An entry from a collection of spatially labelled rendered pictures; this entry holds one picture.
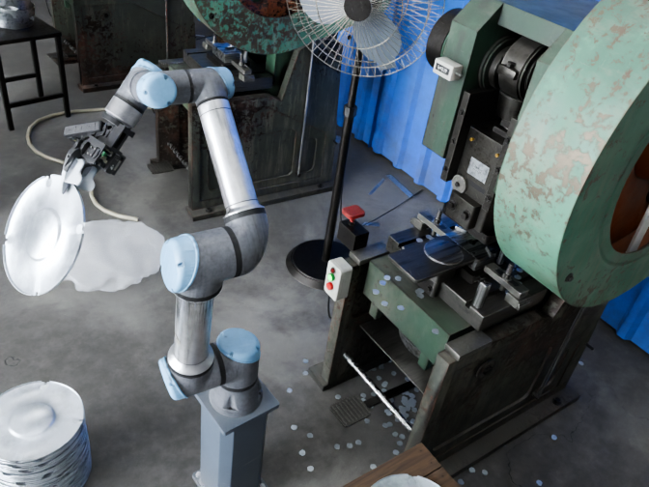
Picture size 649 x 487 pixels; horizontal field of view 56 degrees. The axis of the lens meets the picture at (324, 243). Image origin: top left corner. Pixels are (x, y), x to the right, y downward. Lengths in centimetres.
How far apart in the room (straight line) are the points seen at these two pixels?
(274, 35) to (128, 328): 139
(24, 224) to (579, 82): 128
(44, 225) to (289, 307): 145
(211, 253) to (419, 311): 83
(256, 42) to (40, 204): 144
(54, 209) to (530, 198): 107
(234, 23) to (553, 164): 176
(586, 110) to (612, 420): 180
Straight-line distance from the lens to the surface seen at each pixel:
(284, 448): 228
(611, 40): 126
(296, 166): 346
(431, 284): 193
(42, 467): 203
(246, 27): 273
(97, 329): 268
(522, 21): 171
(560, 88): 125
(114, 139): 149
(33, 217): 162
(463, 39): 174
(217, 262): 130
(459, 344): 184
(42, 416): 208
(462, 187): 185
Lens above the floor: 187
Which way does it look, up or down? 36 degrees down
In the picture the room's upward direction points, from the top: 9 degrees clockwise
